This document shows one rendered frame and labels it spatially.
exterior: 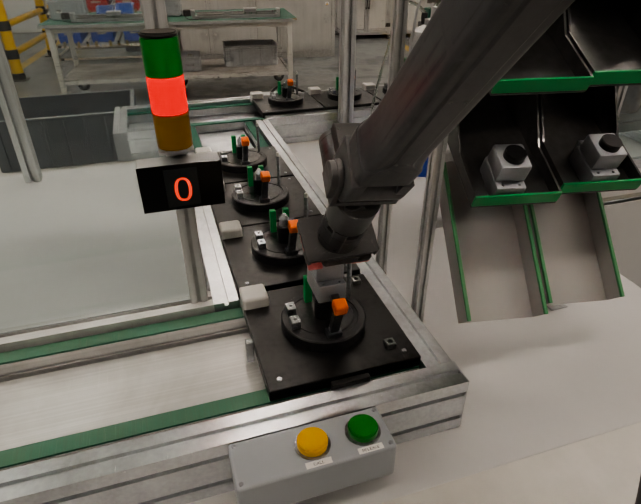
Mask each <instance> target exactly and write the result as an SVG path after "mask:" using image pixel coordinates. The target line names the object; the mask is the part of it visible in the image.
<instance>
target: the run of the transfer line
mask: <svg viewBox="0 0 641 504"><path fill-rule="evenodd" d="M187 103H188V111H189V118H190V125H191V133H192V136H199V139H200V142H201V144H208V143H218V142H228V141H231V135H235V136H236V141H237V139H238V137H239V136H241V134H245V136H246V137H248V138H249V141H250V142H251V137H250V131H251V130H256V123H259V126H265V127H267V126H266V125H272V126H273V127H274V129H275V130H276V131H277V132H278V134H279V135H280V136H281V138H282V139H283V140H284V142H285V143H286V144H287V143H297V142H306V141H315V140H319V138H320V136H321V135H322V134H323V133H324V132H325V131H327V130H329V129H331V127H332V124H333V123H338V109H330V110H320V111H309V112H298V113H287V114H276V115H265V118H263V117H262V116H261V115H260V113H259V112H258V111H257V109H256V108H255V107H254V105H253V104H252V103H251V101H250V96H244V97H232V98H219V99H207V100H195V101H187ZM370 109H371V106H363V107H354V111H353V123H361V122H363V121H364V120H366V119H367V118H368V117H369V115H370Z"/></svg>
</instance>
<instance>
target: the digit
mask: <svg viewBox="0 0 641 504"><path fill-rule="evenodd" d="M162 171H163V176H164V182H165V188H166V194H167V199H168V205H169V208H171V207H179V206H186V205H194V204H201V196H200V189H199V182H198V174H197V167H187V168H178V169H170V170H162Z"/></svg>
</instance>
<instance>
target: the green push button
mask: <svg viewBox="0 0 641 504"><path fill-rule="evenodd" d="M348 434H349V435H350V437H351V438H352V439H353V440H355V441H357V442H361V443H367V442H370V441H372V440H374V439H375V438H376V436H377V434H378V424H377V422H376V420H375V419H374V418H373V417H371V416H369V415H366V414H358V415H355V416H353V417H352V418H351V419H350V420H349V422H348Z"/></svg>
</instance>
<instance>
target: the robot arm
mask: <svg viewBox="0 0 641 504"><path fill-rule="evenodd" d="M574 1H575V0H441V2H440V3H439V5H438V7H437V8H436V10H435V12H434V13H433V15H432V17H431V18H430V20H429V22H428V23H427V25H426V27H425V29H424V30H423V32H422V34H421V35H420V37H419V39H418V40H417V42H416V44H415V45H414V47H413V49H412V50H411V52H410V54H409V55H408V57H407V59H406V60H405V62H404V64H403V65H402V67H401V69H400V70H399V72H398V74H397V75H396V77H395V79H394V80H393V82H392V84H391V85H390V87H389V89H388V90H387V92H386V94H385V95H384V97H383V99H382V100H381V102H380V103H379V105H378V106H377V108H376V109H375V110H374V112H373V113H372V114H371V115H370V116H369V117H368V118H367V119H366V120H364V121H363V122H361V123H333V124H332V127H331V129H329V130H327V131H325V132H324V133H323V134H322V135H321V136H320V138H319V148H320V154H321V160H322V166H323V172H322V176H323V182H324V188H325V194H326V198H328V204H329V205H328V207H327V209H326V212H325V214H324V215H318V216H310V217H303V218H299V219H298V222H297V230H298V234H299V235H300V238H301V243H302V247H303V251H304V253H303V254H304V259H305V262H306V264H307V267H308V270H309V271H312V270H318V269H323V266H325V267H328V266H334V265H341V264H348V263H361V262H367V261H369V259H370V258H371V256H372V255H371V254H374V255H375V254H376V253H377V252H378V250H379V245H378V242H377V239H376V235H375V232H374V229H373V225H372V220H373V219H374V217H375V216H376V214H377V212H378V211H379V209H380V207H381V205H383V204H396V203H397V202H398V200H400V199H402V198H403V197H404V196H405V195H406V194H407V193H408V192H409V191H410V190H411V189H412V188H413V187H414V186H415V184H414V180H415V179H416V178H417V177H418V175H419V174H420V173H421V172H422V170H423V165H424V163H425V161H426V160H427V158H428V157H429V155H430V154H431V153H432V152H433V150H434V149H435V148H436V147H437V146H438V145H439V144H440V143H441V142H442V141H443V140H444V139H445V138H446V137H447V135H448V134H449V133H450V132H451V131H452V130H453V129H454V128H455V127H456V126H457V125H458V124H459V123H460V122H461V121H462V120H463V119H464V117H465V116H466V115H467V114H468V113H469V112H470V111H471V110H472V109H473V108H474V107H475V106H476V105H477V104H478V103H479V102H480V100H481V99H482V98H483V97H484V96H485V95H486V94H487V93H488V92H489V91H490V90H491V89H492V88H493V87H494V86H495V85H496V83H497V82H498V81H499V80H500V79H501V78H502V77H503V76H504V75H505V74H506V73H507V72H508V71H509V70H510V69H511V68H512V67H513V65H514V64H515V63H516V62H517V61H518V60H519V59H520V58H521V57H522V56H523V55H524V54H525V53H526V52H527V51H528V50H529V48H530V47H531V46H532V45H533V44H534V43H535V42H536V41H537V40H538V39H539V38H540V37H541V36H542V35H543V34H544V33H545V31H546V30H547V29H548V28H549V27H550V26H551V25H552V24H553V23H554V22H555V21H556V20H557V19H558V18H559V17H560V16H561V15H562V13H563V12H564V11H565V10H566V9H567V8H568V7H569V6H570V5H571V4H572V3H573V2H574ZM635 504H641V475H640V481H639V486H638V491H637V496H636V500H635Z"/></svg>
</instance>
